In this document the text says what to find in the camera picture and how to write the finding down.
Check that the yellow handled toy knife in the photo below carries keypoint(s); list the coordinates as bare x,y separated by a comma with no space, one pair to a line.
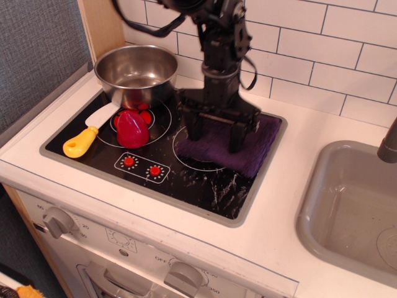
77,146

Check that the grey right oven knob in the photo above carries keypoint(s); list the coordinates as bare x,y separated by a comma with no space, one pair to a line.
184,278

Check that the orange fuzzy object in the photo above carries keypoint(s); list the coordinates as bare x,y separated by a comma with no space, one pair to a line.
20,292

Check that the grey faucet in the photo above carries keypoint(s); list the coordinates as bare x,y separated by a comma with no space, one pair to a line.
387,151

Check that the red toy pepper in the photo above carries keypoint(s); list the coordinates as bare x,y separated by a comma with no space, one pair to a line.
132,130

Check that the grey plastic sink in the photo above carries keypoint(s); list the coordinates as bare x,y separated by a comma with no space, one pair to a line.
348,213

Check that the grey oven knob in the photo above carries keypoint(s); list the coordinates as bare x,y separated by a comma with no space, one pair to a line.
58,222
184,278

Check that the purple towel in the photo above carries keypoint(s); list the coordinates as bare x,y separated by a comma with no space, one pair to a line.
213,146

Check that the white toy oven front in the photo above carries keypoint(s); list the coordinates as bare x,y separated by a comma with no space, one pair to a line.
94,260

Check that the stainless steel pot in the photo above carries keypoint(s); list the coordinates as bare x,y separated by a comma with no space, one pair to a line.
137,74

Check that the black toy stove top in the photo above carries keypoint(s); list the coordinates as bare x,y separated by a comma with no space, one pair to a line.
155,170

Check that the grey left oven knob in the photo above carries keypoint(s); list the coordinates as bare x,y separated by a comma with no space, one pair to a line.
58,222

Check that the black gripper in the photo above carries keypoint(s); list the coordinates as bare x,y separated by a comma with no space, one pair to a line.
219,99

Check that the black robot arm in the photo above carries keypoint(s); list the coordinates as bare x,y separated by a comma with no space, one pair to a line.
225,42

